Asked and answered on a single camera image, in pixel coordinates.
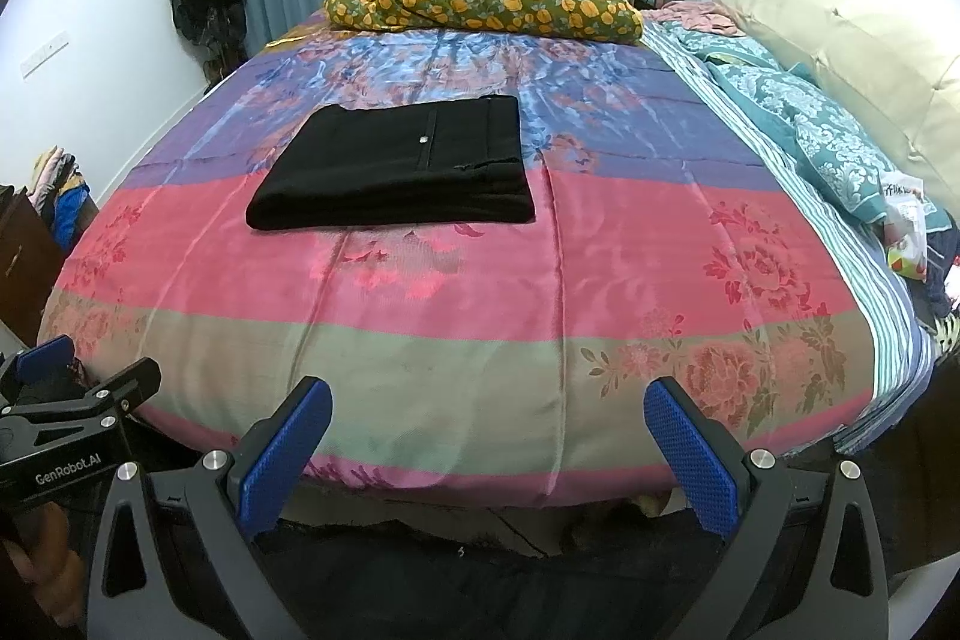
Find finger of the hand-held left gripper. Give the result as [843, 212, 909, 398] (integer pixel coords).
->
[75, 361, 162, 420]
[0, 334, 74, 402]

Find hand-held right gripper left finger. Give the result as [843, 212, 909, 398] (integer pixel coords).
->
[88, 376, 335, 640]

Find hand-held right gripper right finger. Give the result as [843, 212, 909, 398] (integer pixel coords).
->
[643, 376, 891, 640]

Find black pants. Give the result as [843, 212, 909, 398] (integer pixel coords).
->
[246, 95, 537, 232]

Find person's left hand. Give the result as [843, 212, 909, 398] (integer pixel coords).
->
[0, 502, 87, 640]

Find brown wooden cabinet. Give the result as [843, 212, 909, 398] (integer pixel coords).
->
[0, 184, 68, 348]

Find pile of colourful clothes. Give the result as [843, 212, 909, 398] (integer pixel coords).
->
[30, 145, 95, 251]

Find person's dark clothing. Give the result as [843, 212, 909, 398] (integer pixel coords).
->
[255, 512, 721, 640]

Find colourful floral satin quilt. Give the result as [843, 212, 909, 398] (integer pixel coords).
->
[37, 6, 878, 506]

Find striped bed sheet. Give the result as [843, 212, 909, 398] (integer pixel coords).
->
[643, 21, 938, 457]

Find colourful snack packet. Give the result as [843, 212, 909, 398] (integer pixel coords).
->
[881, 179, 935, 277]

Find teal floral blanket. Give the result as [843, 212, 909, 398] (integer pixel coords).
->
[652, 21, 960, 232]

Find pink crumpled cloth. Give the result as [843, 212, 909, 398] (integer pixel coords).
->
[649, 0, 747, 37]

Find beige padded headboard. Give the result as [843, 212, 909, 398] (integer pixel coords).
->
[711, 0, 960, 199]

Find white wall socket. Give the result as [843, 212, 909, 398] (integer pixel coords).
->
[21, 31, 71, 80]

